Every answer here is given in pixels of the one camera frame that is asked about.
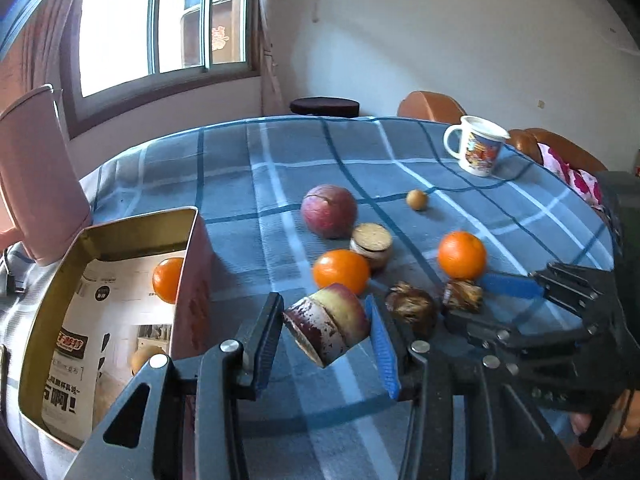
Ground orange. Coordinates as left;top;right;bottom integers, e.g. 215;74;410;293
438;230;488;281
152;257;185;305
312;249;372;297

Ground printed paper sheet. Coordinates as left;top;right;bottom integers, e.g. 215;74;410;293
42;252;188;448

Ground sliding glass window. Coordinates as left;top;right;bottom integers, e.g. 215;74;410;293
65;0;261;126

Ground dark brown dried fruit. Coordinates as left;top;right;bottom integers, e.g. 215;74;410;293
385;281;439;338
441;280;485;313

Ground pink floral cloth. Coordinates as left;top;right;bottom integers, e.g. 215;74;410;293
537;142;606;208

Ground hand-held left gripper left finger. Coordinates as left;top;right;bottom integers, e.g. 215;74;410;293
62;292;285;480

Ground white printed enamel mug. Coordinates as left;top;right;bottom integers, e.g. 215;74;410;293
443;115;512;178

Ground dark round stool cushion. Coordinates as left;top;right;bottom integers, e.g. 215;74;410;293
289;96;361;120

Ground pink curtain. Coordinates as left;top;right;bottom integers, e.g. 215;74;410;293
0;0;96;111

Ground whole purple passion fruit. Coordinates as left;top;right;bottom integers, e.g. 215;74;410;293
301;184;359;240

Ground person's right hand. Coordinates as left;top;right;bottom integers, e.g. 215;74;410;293
570;390;640;456

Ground brown wooden chairs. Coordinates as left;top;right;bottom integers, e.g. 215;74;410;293
507;128;608;176

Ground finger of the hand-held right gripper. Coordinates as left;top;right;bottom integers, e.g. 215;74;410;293
442;307;601;361
481;261;618;321

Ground beige curtain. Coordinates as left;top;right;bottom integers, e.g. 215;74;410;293
254;0;285;117

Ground blue plaid tablecloth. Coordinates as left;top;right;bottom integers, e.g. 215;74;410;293
0;116;621;480

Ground cut passion fruit half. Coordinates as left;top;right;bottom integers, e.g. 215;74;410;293
349;223;394;275

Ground small brown round fruit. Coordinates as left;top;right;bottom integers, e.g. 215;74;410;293
131;345;166;376

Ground cut purple fruit piece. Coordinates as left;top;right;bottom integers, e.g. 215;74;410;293
282;282;372;368

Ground black cable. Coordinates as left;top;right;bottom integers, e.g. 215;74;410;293
0;252;26;297

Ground pink metal tin box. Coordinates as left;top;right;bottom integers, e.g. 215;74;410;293
17;206;216;453

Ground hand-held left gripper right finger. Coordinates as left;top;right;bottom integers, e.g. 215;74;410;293
364;294;581;480

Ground brown leather chair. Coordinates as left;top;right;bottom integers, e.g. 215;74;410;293
397;91;468;125

